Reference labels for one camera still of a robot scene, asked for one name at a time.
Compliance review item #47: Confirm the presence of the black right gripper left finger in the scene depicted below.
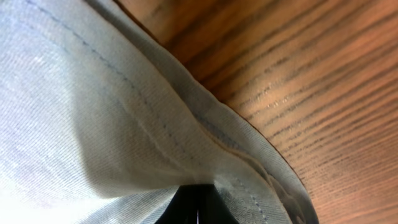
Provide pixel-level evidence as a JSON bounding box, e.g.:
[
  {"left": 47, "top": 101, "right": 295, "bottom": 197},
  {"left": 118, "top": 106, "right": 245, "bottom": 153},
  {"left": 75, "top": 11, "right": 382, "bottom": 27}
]
[{"left": 155, "top": 185, "right": 198, "bottom": 224}]

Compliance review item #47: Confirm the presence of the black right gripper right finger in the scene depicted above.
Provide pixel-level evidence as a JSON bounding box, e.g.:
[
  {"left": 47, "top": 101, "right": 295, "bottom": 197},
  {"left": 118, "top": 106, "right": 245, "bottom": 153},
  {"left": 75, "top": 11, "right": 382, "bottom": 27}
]
[{"left": 198, "top": 185, "right": 239, "bottom": 224}]

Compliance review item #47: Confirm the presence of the light blue printed t-shirt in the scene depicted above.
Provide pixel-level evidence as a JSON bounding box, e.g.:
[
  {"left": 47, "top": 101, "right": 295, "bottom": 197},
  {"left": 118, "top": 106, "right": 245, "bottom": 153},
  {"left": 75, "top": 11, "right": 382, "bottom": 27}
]
[{"left": 1, "top": 1, "right": 318, "bottom": 223}]

